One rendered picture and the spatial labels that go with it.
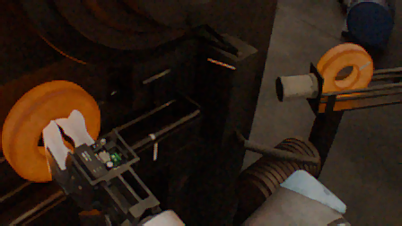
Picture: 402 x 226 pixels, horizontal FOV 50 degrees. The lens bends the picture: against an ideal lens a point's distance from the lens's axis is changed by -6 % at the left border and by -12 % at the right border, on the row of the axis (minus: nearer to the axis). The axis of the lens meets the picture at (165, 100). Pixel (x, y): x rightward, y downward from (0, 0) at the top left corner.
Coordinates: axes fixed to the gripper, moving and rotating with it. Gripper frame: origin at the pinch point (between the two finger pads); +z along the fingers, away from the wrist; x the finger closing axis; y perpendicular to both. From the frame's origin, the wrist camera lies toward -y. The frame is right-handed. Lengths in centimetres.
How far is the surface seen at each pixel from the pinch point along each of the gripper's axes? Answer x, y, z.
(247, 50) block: -43.8, -4.1, -0.9
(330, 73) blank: -65, -9, -13
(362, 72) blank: -73, -7, -18
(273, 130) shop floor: -116, -89, 4
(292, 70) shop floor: -163, -95, 26
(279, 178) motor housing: -47, -27, -22
